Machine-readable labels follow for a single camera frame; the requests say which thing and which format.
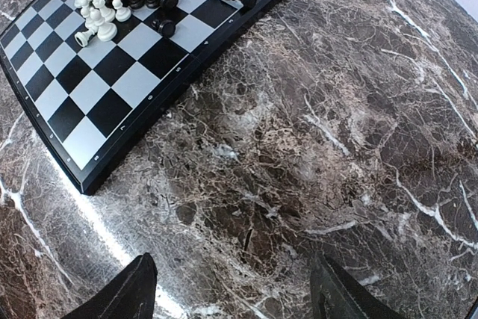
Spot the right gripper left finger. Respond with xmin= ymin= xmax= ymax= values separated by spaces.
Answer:
xmin=69 ymin=253 xmax=158 ymax=318

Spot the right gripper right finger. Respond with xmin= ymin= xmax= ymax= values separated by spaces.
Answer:
xmin=310 ymin=253 xmax=402 ymax=318

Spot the black grey chessboard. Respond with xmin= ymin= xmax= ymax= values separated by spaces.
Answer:
xmin=1 ymin=0 xmax=281 ymax=195

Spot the white chess piece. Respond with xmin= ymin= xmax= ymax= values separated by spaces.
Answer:
xmin=90 ymin=9 xmax=117 ymax=42
xmin=74 ymin=26 xmax=98 ymax=47
xmin=112 ymin=0 xmax=131 ymax=22

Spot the white chess piece lying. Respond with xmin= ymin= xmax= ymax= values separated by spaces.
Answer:
xmin=74 ymin=26 xmax=98 ymax=47

